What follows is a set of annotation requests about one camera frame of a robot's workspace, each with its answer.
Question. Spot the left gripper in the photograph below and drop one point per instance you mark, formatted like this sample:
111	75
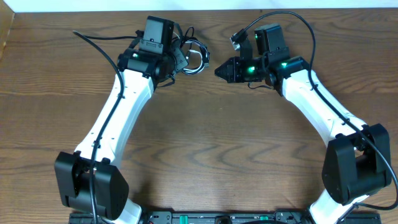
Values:
179	59

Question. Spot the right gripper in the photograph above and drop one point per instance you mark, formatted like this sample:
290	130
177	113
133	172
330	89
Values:
232	70

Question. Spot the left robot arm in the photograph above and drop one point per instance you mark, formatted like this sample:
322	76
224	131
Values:
89	179

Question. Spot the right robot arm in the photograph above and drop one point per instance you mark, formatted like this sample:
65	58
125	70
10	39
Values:
358	159

